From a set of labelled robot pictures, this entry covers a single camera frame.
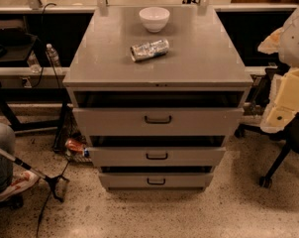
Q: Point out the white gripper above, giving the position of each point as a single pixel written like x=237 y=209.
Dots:
x=295 y=39

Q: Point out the grey drawer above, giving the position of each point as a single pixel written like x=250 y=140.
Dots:
x=157 y=121
x=156 y=156
x=157 y=181

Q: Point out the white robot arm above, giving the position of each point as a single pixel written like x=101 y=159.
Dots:
x=284 y=41

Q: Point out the grey drawer cabinet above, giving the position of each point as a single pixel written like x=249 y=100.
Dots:
x=202 y=69

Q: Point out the white ceramic bowl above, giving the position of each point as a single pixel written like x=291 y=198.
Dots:
x=154 y=19

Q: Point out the clear plastic water bottle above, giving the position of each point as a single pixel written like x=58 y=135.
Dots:
x=53 y=56

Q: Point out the black grabber stick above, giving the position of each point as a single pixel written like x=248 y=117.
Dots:
x=52 y=182

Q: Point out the white orange sneaker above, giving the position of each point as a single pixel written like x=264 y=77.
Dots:
x=20 y=183

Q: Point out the black table stand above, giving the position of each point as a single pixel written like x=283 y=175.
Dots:
x=36 y=95

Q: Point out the person leg in jeans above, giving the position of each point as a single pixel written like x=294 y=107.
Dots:
x=7 y=144

